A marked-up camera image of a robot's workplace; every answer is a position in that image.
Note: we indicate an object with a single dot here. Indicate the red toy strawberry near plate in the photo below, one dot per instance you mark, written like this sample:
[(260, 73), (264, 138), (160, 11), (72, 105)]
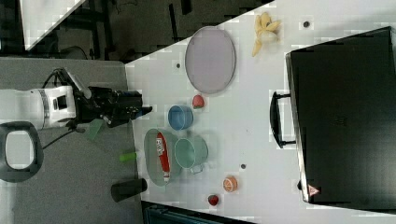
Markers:
[(198, 101)]

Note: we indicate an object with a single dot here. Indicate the red toy strawberry near edge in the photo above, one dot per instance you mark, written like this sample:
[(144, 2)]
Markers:
[(213, 200)]

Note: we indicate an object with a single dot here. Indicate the red felt ketchup bottle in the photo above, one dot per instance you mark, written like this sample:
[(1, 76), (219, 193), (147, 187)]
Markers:
[(163, 156)]

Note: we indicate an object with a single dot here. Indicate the green oval strainer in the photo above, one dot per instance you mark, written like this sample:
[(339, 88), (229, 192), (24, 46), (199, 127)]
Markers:
[(154, 168)]

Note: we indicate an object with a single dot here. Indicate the black toaster oven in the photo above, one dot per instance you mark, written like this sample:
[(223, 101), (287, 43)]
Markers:
[(343, 104)]

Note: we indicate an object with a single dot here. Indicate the blue bowl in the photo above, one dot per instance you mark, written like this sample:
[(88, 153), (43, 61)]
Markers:
[(180, 117)]

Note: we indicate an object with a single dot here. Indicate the grey round plate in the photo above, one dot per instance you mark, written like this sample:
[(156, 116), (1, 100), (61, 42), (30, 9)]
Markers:
[(210, 60)]

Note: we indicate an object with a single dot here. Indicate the black cylinder on table edge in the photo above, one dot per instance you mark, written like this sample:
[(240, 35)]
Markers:
[(127, 189)]

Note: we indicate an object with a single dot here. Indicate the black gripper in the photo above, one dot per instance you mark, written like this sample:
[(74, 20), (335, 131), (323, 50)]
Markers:
[(114, 107)]

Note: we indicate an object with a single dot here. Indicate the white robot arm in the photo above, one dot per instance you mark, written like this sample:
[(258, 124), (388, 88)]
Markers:
[(25, 113)]

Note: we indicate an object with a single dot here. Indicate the peeled toy banana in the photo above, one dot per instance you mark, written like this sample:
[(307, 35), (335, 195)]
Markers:
[(265, 31)]

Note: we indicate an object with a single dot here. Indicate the toy orange half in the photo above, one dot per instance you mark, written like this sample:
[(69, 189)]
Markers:
[(230, 183)]

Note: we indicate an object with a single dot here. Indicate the green cup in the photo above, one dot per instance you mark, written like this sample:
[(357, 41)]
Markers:
[(191, 153)]

